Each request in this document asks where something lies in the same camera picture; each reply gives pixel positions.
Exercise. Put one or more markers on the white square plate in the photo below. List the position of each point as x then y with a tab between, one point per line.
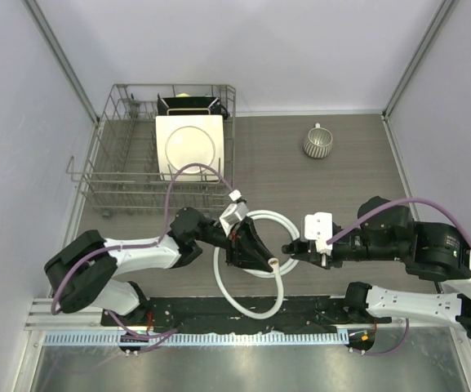
186	139

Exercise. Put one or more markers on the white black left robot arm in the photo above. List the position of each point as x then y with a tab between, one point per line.
84	272

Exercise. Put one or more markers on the grey ribbed ceramic mug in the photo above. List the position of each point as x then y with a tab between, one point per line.
318	142

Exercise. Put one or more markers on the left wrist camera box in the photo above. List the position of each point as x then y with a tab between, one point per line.
234	213

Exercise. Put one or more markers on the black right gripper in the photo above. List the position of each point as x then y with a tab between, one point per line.
333	260

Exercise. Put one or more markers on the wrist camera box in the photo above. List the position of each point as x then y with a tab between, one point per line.
318	227
234	213

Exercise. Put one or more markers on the black square dish in rack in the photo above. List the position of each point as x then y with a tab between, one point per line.
191	105

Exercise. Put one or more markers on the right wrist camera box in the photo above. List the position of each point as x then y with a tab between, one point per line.
318	227

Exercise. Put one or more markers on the white slotted cable duct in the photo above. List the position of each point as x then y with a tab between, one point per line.
116	337

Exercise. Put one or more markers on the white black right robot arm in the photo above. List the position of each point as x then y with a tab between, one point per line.
417	232

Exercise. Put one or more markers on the grey wire dish rack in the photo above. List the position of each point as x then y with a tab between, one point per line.
121	172

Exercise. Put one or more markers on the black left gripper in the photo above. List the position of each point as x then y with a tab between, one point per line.
234	248

